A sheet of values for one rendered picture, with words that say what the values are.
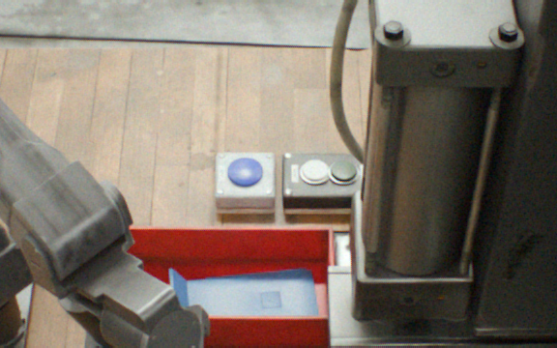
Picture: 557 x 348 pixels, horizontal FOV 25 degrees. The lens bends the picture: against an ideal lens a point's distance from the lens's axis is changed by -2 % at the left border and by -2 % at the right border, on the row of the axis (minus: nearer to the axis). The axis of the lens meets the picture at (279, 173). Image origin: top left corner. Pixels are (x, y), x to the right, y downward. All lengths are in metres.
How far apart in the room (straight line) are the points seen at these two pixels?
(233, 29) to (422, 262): 2.10
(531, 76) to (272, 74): 0.87
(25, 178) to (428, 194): 0.32
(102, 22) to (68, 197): 2.06
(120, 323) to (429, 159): 0.29
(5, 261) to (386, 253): 0.45
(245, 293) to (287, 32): 1.66
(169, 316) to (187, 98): 0.64
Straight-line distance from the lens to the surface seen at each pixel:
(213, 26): 3.02
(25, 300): 1.41
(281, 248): 1.41
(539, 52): 0.77
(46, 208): 1.01
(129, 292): 1.00
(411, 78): 0.80
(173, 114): 1.58
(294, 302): 1.39
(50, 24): 3.07
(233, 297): 1.39
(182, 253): 1.42
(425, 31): 0.79
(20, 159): 1.02
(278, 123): 1.57
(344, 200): 1.46
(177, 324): 1.00
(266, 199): 1.46
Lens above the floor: 2.04
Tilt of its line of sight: 49 degrees down
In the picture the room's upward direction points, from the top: 1 degrees clockwise
